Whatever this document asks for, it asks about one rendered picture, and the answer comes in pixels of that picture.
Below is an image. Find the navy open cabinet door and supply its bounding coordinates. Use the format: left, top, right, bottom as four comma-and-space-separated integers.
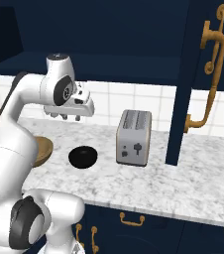
165, 0, 224, 167

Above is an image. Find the silver toaster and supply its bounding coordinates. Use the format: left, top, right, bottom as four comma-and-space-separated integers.
115, 108, 154, 168

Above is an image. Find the black bowl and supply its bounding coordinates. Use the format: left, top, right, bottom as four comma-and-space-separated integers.
67, 145, 99, 170

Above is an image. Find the navy base cabinet door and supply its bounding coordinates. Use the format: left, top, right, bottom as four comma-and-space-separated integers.
71, 202, 102, 254

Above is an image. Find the brass drawer handle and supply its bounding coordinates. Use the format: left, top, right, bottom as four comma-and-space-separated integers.
119, 211, 146, 228

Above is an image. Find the navy drawer front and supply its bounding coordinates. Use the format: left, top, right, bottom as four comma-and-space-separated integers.
184, 217, 224, 254
98, 205, 187, 254

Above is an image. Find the brass cabinet door handle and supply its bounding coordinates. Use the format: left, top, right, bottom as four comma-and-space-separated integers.
90, 225, 100, 254
74, 222, 85, 250

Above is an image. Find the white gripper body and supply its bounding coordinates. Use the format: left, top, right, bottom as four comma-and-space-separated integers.
43, 97, 95, 118

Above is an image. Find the ornate brass door handle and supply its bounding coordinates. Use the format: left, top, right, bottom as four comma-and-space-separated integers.
183, 3, 224, 134

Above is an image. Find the navy open wall cabinet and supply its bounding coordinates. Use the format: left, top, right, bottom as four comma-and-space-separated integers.
0, 0, 191, 87

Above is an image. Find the wooden bowl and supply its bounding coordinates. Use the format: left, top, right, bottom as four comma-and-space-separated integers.
31, 135, 55, 169

